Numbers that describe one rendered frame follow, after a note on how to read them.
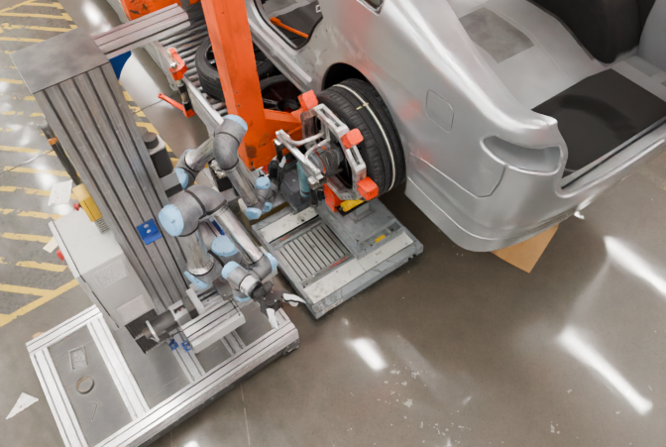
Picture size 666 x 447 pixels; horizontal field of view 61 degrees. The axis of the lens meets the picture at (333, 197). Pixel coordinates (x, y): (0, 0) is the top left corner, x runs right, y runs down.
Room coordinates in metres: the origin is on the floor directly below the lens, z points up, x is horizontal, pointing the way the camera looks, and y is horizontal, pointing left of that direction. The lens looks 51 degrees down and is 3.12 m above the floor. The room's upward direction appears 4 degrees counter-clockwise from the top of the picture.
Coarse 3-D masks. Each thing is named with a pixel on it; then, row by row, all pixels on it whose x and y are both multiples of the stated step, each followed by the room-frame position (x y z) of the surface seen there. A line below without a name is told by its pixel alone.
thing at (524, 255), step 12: (552, 228) 2.15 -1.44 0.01; (528, 240) 2.07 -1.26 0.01; (540, 240) 2.06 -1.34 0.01; (492, 252) 1.98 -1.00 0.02; (504, 252) 1.98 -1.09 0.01; (516, 252) 1.98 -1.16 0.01; (528, 252) 1.97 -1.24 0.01; (540, 252) 1.97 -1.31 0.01; (516, 264) 1.89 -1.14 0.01; (528, 264) 1.88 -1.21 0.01
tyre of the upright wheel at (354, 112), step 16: (352, 80) 2.40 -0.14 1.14; (320, 96) 2.33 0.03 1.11; (336, 96) 2.25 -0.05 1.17; (352, 96) 2.24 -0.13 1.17; (368, 96) 2.23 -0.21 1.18; (336, 112) 2.20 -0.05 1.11; (352, 112) 2.13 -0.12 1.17; (368, 112) 2.13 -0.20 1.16; (384, 112) 2.15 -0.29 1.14; (352, 128) 2.08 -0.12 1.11; (368, 128) 2.06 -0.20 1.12; (384, 128) 2.07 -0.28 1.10; (368, 144) 1.99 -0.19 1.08; (384, 144) 2.01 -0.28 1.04; (400, 144) 2.04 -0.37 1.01; (368, 160) 1.96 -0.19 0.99; (384, 160) 1.96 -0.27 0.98; (400, 160) 2.00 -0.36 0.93; (336, 176) 2.22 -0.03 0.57; (384, 176) 1.94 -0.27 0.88; (400, 176) 1.99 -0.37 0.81; (384, 192) 1.97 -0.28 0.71
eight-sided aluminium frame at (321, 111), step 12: (312, 108) 2.24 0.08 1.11; (324, 108) 2.22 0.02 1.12; (300, 120) 2.36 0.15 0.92; (312, 120) 2.36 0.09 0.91; (324, 120) 2.14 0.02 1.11; (336, 120) 2.13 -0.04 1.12; (312, 132) 2.36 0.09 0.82; (336, 132) 2.05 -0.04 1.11; (312, 144) 2.35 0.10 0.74; (348, 156) 1.97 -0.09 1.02; (360, 156) 1.98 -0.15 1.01; (360, 168) 1.92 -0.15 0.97; (336, 180) 2.15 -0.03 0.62; (336, 192) 2.07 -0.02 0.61; (348, 192) 1.99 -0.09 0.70
